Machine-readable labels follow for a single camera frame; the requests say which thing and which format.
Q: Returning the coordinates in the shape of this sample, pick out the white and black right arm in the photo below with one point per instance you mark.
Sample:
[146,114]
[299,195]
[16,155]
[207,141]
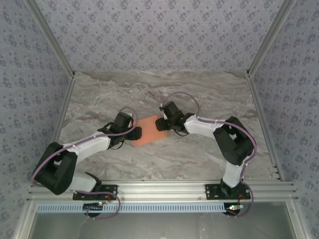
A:
[202,124]

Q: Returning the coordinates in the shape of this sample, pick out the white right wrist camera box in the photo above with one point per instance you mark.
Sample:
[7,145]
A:
[162,107]

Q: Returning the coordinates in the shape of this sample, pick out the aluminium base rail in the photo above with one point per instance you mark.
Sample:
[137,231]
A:
[159,190]

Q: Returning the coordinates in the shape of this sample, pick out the aluminium frame post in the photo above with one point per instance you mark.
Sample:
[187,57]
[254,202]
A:
[268,39]
[54,39]

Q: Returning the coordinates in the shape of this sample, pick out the grey metal panel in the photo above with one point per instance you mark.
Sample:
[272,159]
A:
[159,226]

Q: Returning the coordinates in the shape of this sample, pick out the small circuit board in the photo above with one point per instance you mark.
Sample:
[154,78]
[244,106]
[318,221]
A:
[234,207]
[93,206]

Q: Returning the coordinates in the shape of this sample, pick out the aluminium table side rail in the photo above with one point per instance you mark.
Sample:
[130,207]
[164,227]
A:
[65,107]
[260,109]

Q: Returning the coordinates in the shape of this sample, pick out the salmon paper box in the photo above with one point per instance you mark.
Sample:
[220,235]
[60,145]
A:
[147,129]

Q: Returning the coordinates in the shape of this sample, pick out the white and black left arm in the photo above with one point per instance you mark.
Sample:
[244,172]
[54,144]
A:
[89,145]

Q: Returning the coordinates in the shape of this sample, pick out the aluminium frame leg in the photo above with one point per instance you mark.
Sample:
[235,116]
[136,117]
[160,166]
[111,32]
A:
[25,221]
[295,221]

